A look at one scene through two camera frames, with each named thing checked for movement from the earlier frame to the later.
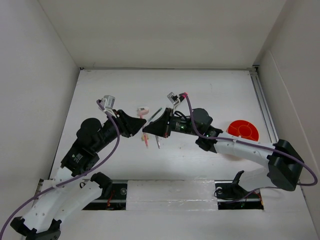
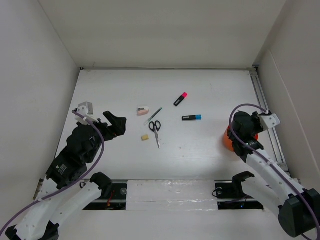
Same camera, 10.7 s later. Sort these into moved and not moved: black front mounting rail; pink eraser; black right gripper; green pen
Moved: black right gripper
Not moved: pink eraser; black front mounting rail; green pen
